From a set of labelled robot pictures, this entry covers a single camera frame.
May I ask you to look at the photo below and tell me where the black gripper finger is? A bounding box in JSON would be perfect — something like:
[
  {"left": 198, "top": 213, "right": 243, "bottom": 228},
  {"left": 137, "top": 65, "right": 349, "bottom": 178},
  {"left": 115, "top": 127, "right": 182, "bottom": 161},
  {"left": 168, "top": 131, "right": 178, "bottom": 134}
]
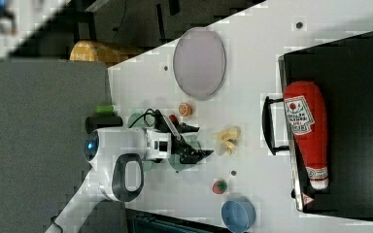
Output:
[
  {"left": 194, "top": 150, "right": 213, "bottom": 161},
  {"left": 181, "top": 123, "right": 199, "bottom": 133}
]

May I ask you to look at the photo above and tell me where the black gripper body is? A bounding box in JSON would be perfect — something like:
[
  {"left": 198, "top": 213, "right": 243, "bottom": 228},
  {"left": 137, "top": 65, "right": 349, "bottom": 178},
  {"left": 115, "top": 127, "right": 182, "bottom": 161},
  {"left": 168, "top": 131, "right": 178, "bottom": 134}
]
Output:
[{"left": 171, "top": 123, "right": 198, "bottom": 164}]

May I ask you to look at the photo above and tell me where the yellow plush banana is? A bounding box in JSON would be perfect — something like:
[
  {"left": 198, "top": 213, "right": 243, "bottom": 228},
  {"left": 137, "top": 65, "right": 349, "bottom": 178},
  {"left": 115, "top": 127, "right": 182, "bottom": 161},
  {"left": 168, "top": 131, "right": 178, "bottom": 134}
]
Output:
[{"left": 212, "top": 127, "right": 241, "bottom": 155}]

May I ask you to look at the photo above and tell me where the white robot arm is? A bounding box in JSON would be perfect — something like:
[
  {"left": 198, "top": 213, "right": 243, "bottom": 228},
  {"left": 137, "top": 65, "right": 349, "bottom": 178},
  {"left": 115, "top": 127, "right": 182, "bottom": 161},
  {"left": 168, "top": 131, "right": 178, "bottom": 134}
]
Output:
[{"left": 45, "top": 126, "right": 213, "bottom": 233}]

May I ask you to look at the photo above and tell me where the purple round plate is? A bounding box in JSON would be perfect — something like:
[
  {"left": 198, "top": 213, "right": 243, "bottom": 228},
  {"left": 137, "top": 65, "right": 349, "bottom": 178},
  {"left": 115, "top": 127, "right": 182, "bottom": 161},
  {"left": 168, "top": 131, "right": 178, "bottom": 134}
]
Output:
[{"left": 173, "top": 27, "right": 226, "bottom": 101}]

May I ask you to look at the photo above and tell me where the green cup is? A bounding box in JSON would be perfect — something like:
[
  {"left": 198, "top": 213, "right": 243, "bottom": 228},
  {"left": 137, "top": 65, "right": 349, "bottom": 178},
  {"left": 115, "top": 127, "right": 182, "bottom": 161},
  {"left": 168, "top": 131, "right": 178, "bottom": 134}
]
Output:
[{"left": 168, "top": 134, "right": 201, "bottom": 173}]

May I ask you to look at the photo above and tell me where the small red tomato toy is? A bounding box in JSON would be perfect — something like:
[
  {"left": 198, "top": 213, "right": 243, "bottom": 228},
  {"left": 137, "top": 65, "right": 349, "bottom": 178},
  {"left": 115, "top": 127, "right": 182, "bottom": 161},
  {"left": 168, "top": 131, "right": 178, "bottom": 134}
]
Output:
[{"left": 169, "top": 115, "right": 178, "bottom": 122}]

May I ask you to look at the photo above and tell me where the orange slice toy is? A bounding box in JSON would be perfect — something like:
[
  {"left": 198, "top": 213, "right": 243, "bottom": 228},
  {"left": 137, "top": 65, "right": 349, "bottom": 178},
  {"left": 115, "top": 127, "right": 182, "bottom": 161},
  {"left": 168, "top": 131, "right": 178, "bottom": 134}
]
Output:
[{"left": 179, "top": 102, "right": 192, "bottom": 117}]

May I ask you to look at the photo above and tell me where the red strawberry toy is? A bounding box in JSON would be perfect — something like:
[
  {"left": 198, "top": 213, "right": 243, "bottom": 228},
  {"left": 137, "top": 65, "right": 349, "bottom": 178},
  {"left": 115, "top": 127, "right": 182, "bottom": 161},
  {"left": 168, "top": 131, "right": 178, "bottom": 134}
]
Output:
[{"left": 212, "top": 180, "right": 227, "bottom": 194}]

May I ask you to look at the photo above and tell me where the green perforated colander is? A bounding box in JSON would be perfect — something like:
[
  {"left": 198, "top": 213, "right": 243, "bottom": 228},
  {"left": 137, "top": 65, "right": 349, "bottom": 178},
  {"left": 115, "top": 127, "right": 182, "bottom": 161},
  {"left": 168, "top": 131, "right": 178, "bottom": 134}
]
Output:
[{"left": 127, "top": 113, "right": 154, "bottom": 172}]

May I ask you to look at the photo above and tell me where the blue cup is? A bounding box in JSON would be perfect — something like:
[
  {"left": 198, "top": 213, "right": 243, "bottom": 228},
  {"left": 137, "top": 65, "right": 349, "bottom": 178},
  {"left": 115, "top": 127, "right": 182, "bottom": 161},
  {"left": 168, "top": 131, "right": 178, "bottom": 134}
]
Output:
[{"left": 221, "top": 197, "right": 256, "bottom": 233}]

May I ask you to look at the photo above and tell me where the green cylinder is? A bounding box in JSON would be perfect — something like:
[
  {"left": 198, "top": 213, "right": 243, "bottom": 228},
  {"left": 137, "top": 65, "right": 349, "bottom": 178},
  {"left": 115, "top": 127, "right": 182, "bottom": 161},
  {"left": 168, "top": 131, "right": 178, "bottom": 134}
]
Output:
[{"left": 95, "top": 105, "right": 114, "bottom": 114}]

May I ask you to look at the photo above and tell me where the black cylindrical cup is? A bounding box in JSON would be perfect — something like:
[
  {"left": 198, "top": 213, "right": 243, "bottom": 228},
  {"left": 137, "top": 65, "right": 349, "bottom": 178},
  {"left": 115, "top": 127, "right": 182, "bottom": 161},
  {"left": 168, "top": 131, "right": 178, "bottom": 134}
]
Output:
[{"left": 85, "top": 116, "right": 123, "bottom": 134}]

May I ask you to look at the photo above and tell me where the red plush ketchup bottle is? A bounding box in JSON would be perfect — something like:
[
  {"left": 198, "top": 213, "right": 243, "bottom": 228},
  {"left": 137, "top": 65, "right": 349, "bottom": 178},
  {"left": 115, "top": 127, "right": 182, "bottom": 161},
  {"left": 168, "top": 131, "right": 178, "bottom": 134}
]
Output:
[{"left": 284, "top": 82, "right": 329, "bottom": 190}]

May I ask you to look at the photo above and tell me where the black toaster oven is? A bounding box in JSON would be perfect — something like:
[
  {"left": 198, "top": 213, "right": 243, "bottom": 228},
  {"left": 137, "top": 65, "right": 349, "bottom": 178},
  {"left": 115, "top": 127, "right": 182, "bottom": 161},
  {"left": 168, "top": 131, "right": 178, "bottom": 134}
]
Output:
[{"left": 278, "top": 31, "right": 373, "bottom": 221}]

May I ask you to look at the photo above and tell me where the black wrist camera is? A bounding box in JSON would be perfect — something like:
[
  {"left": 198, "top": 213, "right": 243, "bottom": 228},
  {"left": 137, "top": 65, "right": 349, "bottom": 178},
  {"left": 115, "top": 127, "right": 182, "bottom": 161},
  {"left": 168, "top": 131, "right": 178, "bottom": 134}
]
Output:
[{"left": 161, "top": 114, "right": 182, "bottom": 141}]

